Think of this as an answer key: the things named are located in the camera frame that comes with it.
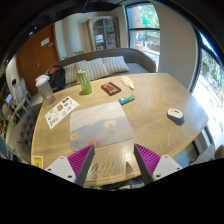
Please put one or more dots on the white and grey computer mouse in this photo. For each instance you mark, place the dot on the white and grey computer mouse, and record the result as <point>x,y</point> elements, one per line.
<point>176,116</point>

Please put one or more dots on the white sticker sheet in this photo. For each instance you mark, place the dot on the white sticker sheet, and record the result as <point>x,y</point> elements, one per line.
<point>60,111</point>

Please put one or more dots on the striped cushion middle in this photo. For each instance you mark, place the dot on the striped cushion middle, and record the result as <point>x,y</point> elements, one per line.
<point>95,68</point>

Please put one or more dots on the grey curved sofa bench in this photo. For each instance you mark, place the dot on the grey curved sofa bench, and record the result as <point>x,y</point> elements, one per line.
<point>136,61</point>

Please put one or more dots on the white chair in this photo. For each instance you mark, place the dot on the white chair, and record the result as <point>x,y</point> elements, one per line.
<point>20,96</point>

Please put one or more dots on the striped cushion left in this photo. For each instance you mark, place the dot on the striped cushion left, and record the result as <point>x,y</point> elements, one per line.
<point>70,73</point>

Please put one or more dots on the clear shaker bottle white lid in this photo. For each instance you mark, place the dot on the clear shaker bottle white lid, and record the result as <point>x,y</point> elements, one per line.
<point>44,88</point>

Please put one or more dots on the blue green small packet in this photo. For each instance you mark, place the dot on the blue green small packet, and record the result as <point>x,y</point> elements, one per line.
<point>126,99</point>

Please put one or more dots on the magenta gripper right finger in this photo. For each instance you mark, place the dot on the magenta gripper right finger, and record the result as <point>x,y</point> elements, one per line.
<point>153,166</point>

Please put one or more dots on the brown wooden door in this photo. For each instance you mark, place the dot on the brown wooden door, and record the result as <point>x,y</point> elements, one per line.
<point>36,55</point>

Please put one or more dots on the yellow sticky note card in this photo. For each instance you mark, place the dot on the yellow sticky note card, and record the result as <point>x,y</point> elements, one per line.
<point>37,161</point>

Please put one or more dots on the grey tufted chair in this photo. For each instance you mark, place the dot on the grey tufted chair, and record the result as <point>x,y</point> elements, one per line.
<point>25,132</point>

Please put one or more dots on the striped cushion right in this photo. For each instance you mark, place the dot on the striped cushion right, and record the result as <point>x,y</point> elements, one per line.
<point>115,64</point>

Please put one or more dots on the wooden glass door cabinet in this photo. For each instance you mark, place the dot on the wooden glass door cabinet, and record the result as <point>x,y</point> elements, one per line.
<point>103,32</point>

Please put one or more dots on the green drink can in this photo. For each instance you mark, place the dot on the green drink can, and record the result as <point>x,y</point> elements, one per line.
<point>84,80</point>

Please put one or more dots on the striped cushion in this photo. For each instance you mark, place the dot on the striped cushion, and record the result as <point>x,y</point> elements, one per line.
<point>95,68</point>
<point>115,64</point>
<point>70,73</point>

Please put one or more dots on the white plastic wrapped item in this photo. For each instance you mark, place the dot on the white plastic wrapped item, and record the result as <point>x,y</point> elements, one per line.
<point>127,82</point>

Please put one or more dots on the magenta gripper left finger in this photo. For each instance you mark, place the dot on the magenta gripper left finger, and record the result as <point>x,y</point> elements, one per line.
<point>73,168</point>

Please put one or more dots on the black and orange backpack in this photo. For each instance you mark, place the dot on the black and orange backpack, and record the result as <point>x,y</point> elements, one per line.
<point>57,78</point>

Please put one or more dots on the floral landscape mouse pad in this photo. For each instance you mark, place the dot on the floral landscape mouse pad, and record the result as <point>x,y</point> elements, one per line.
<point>100,125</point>

